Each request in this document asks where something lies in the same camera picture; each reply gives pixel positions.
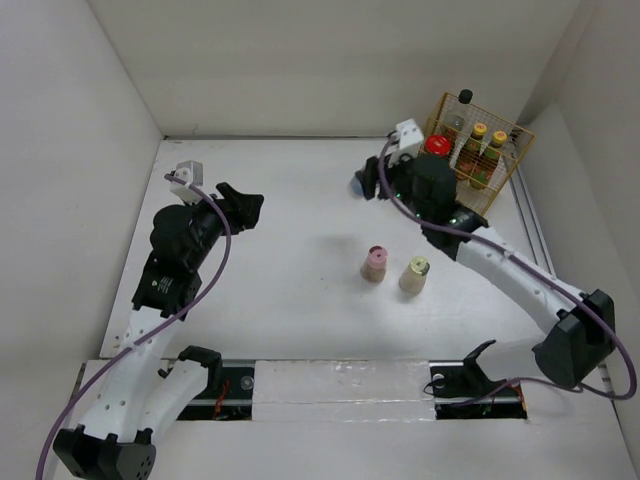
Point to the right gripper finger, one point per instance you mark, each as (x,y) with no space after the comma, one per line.
(369,183)
(371,165)

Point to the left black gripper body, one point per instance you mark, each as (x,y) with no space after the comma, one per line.
(210,226)

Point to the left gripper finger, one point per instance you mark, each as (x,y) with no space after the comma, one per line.
(231,195)
(248,208)

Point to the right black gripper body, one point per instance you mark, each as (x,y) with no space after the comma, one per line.
(399,179)

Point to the silver-cap blue-label shaker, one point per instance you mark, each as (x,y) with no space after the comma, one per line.
(356,185)

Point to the red-cap dark sauce jar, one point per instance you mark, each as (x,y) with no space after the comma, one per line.
(437,145)

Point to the yellow-cap sauce bottle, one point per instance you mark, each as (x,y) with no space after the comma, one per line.
(470,152)
(488,161)

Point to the yellow-cap sauce bottle front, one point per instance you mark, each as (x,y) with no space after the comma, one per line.
(488,161)

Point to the tall black-cap glass bottle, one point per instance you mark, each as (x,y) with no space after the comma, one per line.
(454,119)

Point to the yellow-cap beige jar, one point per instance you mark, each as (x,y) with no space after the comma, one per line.
(413,278)

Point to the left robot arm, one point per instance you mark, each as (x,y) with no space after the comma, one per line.
(137,401)

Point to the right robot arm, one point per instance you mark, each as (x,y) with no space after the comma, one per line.
(578,326)

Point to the pink-cap spice jar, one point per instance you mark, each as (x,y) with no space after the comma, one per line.
(374,266)

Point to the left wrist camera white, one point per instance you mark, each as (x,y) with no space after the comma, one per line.
(185,175)

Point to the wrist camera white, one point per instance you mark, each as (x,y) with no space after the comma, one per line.
(406,141)
(185,175)

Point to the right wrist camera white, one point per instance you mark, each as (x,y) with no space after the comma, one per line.
(406,141)

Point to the yellow wire basket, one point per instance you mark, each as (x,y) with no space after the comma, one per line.
(482,149)

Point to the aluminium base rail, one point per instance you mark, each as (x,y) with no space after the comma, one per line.
(345,391)

